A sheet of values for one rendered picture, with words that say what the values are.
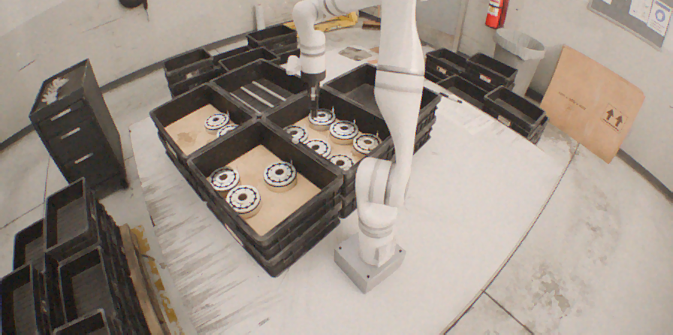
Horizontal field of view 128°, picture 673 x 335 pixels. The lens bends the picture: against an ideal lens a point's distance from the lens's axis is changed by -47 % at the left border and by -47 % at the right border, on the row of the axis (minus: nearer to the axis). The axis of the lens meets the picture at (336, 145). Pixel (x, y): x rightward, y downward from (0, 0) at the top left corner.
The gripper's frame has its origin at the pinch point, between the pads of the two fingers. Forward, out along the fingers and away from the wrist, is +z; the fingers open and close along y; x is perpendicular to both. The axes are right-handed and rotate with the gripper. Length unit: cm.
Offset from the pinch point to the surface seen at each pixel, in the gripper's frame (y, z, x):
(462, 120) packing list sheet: 34, 30, -71
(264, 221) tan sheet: -30.5, 17.2, 14.4
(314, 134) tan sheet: 8.1, 17.3, 0.6
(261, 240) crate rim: -43.0, 7.2, 12.0
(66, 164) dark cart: 29, 56, 173
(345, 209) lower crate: -21.2, 24.1, -9.3
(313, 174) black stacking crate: -15.5, 13.9, 0.4
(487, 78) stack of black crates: 113, 47, -131
